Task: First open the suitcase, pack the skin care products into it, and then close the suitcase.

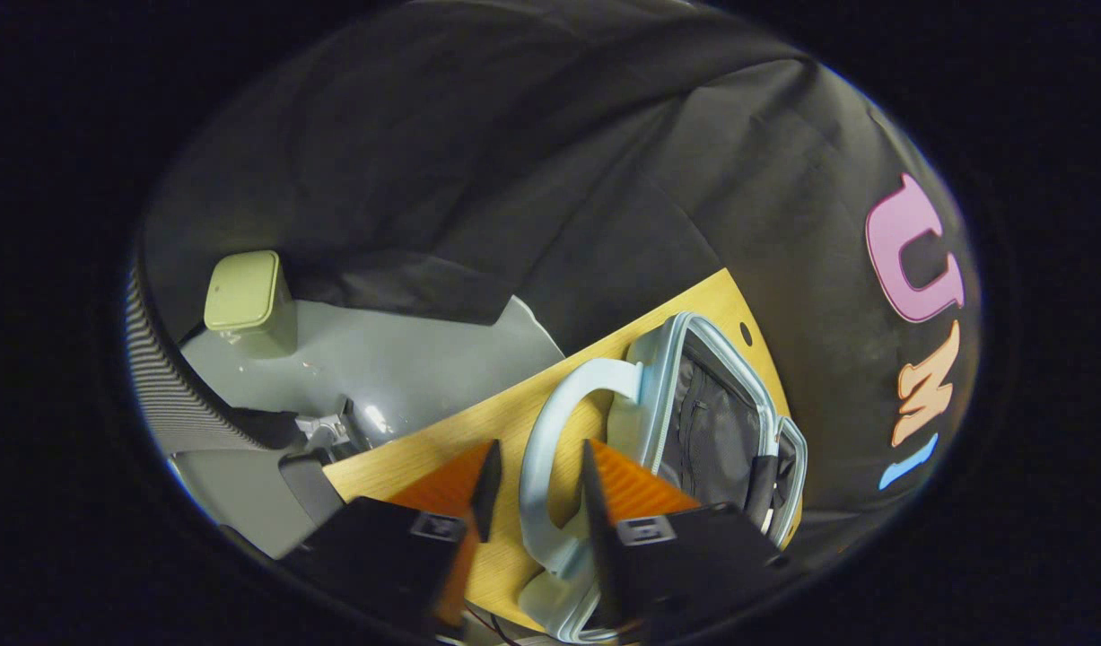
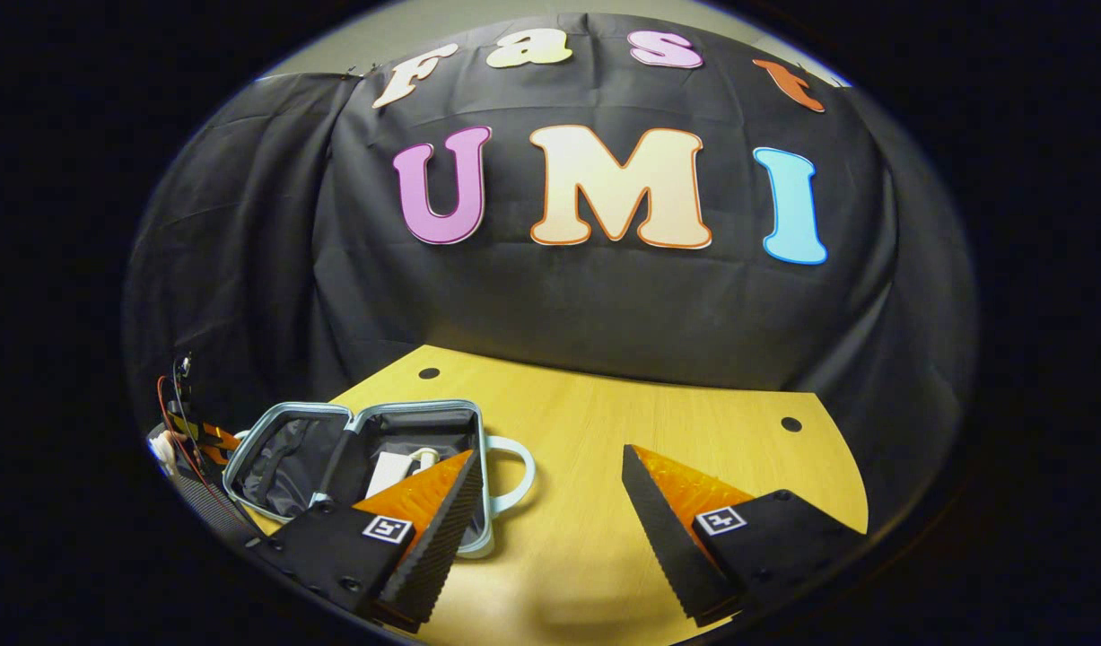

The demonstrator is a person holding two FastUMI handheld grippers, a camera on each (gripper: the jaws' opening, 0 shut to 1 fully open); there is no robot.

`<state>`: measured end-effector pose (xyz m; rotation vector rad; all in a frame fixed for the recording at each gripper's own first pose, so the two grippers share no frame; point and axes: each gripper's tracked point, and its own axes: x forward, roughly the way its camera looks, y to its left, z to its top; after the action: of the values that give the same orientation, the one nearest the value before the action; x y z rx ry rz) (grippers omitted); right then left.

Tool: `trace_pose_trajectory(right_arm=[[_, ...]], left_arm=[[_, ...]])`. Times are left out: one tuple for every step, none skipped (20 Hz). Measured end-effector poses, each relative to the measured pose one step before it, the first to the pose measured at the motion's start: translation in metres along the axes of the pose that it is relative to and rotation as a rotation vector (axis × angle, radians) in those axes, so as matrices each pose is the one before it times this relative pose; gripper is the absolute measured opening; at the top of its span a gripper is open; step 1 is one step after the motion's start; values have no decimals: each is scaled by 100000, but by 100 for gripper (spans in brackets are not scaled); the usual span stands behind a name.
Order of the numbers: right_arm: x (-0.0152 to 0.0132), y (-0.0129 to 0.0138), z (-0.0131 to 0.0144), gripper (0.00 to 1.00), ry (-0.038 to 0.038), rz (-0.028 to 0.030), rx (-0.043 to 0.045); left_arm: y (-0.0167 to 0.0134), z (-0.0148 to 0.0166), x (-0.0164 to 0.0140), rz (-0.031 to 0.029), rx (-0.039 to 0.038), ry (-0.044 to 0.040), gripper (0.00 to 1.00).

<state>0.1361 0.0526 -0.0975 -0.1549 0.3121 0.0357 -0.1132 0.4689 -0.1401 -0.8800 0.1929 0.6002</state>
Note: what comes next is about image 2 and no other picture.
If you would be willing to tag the black backdrop cloth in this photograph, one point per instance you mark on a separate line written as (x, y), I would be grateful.
(559, 305)

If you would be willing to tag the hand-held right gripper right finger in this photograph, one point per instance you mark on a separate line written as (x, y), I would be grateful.
(667, 538)

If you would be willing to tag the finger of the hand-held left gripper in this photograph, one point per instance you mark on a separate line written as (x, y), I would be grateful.
(211, 438)

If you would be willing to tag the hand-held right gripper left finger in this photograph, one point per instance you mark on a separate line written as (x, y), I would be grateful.
(442, 538)

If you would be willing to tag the light blue suitcase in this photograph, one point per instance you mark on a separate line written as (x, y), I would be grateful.
(285, 453)

